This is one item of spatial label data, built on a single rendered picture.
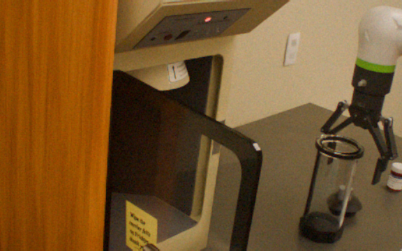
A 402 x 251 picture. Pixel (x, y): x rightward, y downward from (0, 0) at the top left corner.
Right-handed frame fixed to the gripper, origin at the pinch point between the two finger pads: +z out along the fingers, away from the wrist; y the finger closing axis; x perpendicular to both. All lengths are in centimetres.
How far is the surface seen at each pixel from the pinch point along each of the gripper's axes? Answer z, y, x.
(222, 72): -28, -11, -42
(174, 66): -30, -13, -52
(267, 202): 11.9, -14.4, -12.5
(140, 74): -28, -15, -58
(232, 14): -41, -2, -52
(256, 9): -42, -2, -46
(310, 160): 12.0, -21.5, 18.8
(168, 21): -41, -2, -66
